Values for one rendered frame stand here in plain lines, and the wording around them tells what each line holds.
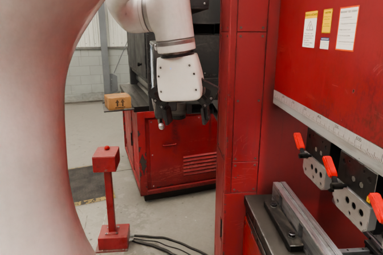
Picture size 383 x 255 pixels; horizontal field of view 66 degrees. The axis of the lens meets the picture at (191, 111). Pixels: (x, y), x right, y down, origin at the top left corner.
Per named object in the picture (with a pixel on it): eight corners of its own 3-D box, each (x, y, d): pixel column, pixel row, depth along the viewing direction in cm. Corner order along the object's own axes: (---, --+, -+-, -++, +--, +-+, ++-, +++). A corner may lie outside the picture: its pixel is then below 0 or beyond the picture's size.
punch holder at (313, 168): (301, 171, 106) (306, 127, 101) (325, 170, 106) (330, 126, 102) (323, 193, 91) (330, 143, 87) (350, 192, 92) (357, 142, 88)
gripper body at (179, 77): (148, 53, 63) (156, 103, 67) (193, 49, 60) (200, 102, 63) (162, 49, 70) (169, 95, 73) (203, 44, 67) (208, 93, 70)
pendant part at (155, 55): (151, 99, 187) (149, 40, 178) (170, 98, 189) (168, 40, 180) (154, 119, 145) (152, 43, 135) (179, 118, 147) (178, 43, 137)
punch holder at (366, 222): (331, 202, 86) (339, 149, 82) (359, 201, 87) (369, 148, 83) (365, 236, 72) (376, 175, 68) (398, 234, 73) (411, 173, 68)
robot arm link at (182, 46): (147, 43, 62) (150, 57, 63) (187, 38, 59) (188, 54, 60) (163, 39, 70) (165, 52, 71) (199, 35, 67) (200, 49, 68)
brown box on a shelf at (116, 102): (102, 104, 281) (101, 91, 278) (130, 102, 289) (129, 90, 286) (104, 112, 254) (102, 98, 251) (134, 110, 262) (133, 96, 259)
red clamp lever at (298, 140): (293, 131, 103) (300, 157, 97) (304, 131, 103) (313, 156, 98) (291, 134, 104) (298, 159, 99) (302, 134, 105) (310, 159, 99)
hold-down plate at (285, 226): (263, 206, 137) (264, 200, 136) (274, 205, 138) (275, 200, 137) (289, 253, 108) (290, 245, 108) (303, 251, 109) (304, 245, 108)
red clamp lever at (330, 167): (322, 154, 84) (333, 188, 78) (336, 154, 84) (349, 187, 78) (320, 157, 85) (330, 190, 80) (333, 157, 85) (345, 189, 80)
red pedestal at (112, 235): (100, 235, 248) (91, 143, 227) (130, 234, 250) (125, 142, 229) (94, 253, 229) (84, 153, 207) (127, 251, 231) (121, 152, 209)
